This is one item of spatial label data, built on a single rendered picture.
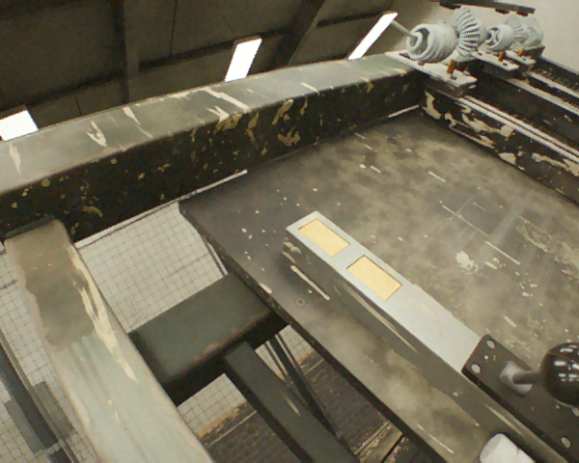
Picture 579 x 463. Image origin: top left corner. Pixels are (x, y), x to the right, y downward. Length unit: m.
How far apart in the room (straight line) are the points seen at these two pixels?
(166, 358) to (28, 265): 0.16
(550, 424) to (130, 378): 0.33
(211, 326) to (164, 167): 0.19
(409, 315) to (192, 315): 0.23
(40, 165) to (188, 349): 0.24
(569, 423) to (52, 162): 0.53
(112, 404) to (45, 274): 0.14
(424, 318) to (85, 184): 0.37
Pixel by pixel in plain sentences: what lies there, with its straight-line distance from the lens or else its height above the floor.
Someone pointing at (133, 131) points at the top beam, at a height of 1.88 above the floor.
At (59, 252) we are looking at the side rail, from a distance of 0.37.
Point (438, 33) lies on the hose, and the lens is 0.66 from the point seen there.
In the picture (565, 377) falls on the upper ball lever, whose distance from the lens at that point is 0.23.
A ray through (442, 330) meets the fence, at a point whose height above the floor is 1.54.
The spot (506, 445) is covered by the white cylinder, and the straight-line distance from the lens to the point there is 0.34.
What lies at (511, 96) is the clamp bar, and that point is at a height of 1.71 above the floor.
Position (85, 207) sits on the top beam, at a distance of 0.42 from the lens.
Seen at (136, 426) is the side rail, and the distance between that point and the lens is 0.26.
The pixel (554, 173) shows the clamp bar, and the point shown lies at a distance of 0.80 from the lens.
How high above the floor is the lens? 1.69
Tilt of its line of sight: level
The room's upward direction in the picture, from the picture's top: 30 degrees counter-clockwise
